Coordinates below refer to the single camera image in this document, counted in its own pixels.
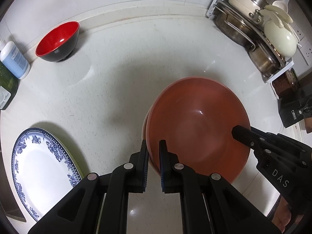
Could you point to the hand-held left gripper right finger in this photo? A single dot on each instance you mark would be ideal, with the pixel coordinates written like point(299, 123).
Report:
point(162, 173)

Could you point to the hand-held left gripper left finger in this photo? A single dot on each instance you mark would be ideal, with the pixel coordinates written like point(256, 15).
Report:
point(145, 170)

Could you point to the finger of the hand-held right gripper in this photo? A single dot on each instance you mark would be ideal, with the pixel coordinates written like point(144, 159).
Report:
point(243, 135)

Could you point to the pink bowl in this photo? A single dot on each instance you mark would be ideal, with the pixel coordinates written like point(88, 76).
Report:
point(199, 126)

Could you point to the blue floral plate dotted rim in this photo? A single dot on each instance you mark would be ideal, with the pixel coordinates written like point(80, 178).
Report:
point(41, 173)

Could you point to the person's right hand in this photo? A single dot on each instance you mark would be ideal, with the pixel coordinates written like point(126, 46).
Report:
point(281, 217)

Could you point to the black knife block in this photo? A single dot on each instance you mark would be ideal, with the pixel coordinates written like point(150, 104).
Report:
point(295, 107)

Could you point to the glass jar of chili sauce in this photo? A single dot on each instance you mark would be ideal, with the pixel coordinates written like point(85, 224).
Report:
point(285, 84)

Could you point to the small stainless steel pot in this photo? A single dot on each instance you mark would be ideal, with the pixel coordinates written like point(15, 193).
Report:
point(264, 61)

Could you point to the cream ceramic pot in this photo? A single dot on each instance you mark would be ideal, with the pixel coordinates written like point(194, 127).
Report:
point(280, 39)

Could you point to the large stainless steel pot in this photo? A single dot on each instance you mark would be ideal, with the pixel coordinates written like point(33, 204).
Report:
point(234, 29)

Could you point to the cream ceramic pot lid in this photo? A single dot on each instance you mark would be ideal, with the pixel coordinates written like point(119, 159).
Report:
point(277, 14)

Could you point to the metal pot rack white sides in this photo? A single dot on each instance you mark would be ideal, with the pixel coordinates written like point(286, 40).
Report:
point(217, 4)

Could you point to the white plastic ladle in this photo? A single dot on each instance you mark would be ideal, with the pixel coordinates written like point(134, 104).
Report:
point(282, 2)

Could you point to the red and black bowl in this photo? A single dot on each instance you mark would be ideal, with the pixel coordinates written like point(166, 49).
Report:
point(57, 41)

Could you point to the green bottle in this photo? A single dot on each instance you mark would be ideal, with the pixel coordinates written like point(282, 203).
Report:
point(7, 87)

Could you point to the blue plastic bottle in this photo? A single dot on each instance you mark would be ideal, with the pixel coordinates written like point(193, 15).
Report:
point(14, 58)

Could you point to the white wall socket panel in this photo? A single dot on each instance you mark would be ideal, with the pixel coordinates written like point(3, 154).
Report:
point(306, 46)

